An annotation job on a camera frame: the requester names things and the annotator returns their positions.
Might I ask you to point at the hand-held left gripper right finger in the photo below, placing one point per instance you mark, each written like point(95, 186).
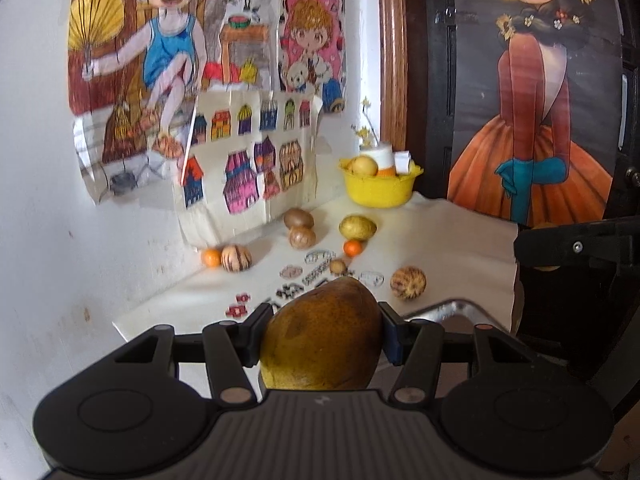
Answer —
point(391, 335)

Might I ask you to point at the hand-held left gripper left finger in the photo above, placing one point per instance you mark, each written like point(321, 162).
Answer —
point(261, 332)

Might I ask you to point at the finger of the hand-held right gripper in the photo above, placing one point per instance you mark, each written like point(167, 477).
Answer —
point(560, 247)

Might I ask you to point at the striped round melon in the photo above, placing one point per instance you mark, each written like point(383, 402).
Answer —
point(408, 283)
point(236, 258)

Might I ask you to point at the large brown-yellow mango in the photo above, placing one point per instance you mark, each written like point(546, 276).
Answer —
point(320, 335)

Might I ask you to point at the metal tray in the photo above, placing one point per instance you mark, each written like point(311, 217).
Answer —
point(450, 310)

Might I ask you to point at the small brown round fruit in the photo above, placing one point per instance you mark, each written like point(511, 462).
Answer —
point(338, 267)

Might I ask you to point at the small orange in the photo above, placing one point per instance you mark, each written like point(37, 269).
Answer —
point(353, 248)
point(211, 258)

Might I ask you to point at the white printed tablecloth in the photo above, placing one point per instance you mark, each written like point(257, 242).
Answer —
point(450, 240)

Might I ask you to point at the small yellow mango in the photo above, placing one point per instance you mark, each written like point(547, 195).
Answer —
point(358, 228)

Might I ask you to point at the brown oval kiwi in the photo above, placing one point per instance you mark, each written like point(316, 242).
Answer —
point(299, 218)

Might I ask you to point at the dark poster of orange dress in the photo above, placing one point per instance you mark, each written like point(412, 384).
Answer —
point(540, 110)

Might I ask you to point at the yellow plastic bowl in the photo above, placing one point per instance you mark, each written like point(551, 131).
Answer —
point(380, 190)

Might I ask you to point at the drawing of colourful houses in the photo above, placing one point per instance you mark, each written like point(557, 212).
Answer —
point(240, 170)

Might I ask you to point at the yellow pear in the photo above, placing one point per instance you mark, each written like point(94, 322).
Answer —
point(363, 165)

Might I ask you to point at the small white bottle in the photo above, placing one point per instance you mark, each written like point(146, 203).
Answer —
point(403, 162)

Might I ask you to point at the white bottle with orange band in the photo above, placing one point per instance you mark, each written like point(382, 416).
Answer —
point(382, 157)

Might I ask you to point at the yellow flower sprig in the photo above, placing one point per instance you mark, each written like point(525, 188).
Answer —
point(369, 127)

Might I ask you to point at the drawing of girl with puppy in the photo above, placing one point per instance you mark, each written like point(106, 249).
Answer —
point(310, 45)

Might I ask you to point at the drawing of child with fan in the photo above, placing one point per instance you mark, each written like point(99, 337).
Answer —
point(165, 45)

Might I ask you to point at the wooden frame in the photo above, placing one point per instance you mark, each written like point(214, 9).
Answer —
point(392, 60)

